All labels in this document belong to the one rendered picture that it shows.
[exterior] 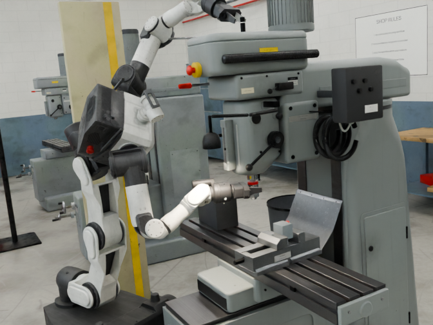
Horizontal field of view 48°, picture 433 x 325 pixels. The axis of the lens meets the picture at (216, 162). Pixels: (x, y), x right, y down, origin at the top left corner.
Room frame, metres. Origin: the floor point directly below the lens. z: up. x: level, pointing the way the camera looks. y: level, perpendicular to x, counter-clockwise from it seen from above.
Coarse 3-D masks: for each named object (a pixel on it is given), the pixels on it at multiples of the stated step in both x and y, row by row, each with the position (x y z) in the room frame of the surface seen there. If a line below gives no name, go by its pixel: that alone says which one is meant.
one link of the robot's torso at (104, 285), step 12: (84, 228) 2.25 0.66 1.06; (84, 240) 2.24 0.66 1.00; (96, 240) 2.19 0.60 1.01; (96, 252) 2.20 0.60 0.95; (108, 252) 2.24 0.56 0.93; (120, 252) 2.30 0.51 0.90; (96, 264) 2.23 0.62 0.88; (108, 264) 2.32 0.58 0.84; (120, 264) 2.31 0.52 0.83; (96, 276) 2.28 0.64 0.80; (108, 276) 2.34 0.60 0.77; (96, 288) 2.29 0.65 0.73; (108, 288) 2.31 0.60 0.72; (96, 300) 2.27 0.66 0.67; (108, 300) 2.33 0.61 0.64
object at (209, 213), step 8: (232, 200) 2.33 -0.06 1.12; (200, 208) 2.45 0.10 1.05; (208, 208) 2.36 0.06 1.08; (216, 208) 2.29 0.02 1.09; (224, 208) 2.30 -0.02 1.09; (232, 208) 2.32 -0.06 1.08; (200, 216) 2.46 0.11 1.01; (208, 216) 2.37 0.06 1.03; (216, 216) 2.29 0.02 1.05; (224, 216) 2.30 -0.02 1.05; (232, 216) 2.32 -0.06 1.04; (208, 224) 2.38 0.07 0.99; (216, 224) 2.29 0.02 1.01; (224, 224) 2.30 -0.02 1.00; (232, 224) 2.32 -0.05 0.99
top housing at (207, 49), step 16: (224, 32) 1.88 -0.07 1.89; (240, 32) 1.90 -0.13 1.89; (256, 32) 1.94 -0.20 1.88; (272, 32) 1.97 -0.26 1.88; (288, 32) 2.01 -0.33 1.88; (304, 32) 2.05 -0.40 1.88; (192, 48) 1.98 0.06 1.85; (208, 48) 1.87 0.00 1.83; (224, 48) 1.85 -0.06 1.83; (240, 48) 1.89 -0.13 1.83; (256, 48) 1.92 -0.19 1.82; (272, 48) 1.96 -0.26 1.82; (288, 48) 2.00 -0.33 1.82; (304, 48) 2.04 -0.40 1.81; (208, 64) 1.87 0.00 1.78; (224, 64) 1.85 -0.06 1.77; (240, 64) 1.89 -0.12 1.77; (256, 64) 1.92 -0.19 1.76; (272, 64) 1.96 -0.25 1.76; (288, 64) 2.00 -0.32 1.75; (304, 64) 2.04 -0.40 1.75
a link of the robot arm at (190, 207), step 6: (198, 186) 1.97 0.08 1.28; (204, 186) 1.97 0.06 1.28; (192, 192) 1.95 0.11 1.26; (198, 192) 1.95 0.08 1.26; (204, 192) 1.96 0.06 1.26; (186, 198) 1.94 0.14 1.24; (192, 198) 1.94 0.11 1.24; (198, 198) 1.94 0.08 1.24; (204, 198) 1.95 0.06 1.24; (180, 204) 1.95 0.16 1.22; (186, 204) 1.93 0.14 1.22; (192, 204) 1.93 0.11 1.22; (198, 204) 1.94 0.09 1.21; (192, 210) 1.93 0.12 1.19
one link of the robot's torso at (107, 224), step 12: (84, 168) 2.22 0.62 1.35; (84, 180) 2.22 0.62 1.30; (108, 180) 2.35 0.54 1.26; (84, 192) 2.25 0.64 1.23; (96, 192) 2.21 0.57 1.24; (108, 192) 2.31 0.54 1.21; (96, 204) 2.23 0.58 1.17; (108, 204) 2.31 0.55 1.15; (96, 216) 2.24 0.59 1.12; (108, 216) 2.24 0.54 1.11; (96, 228) 2.22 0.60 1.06; (108, 228) 2.23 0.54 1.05; (120, 228) 2.28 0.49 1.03; (108, 240) 2.22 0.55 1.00; (120, 240) 2.29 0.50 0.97
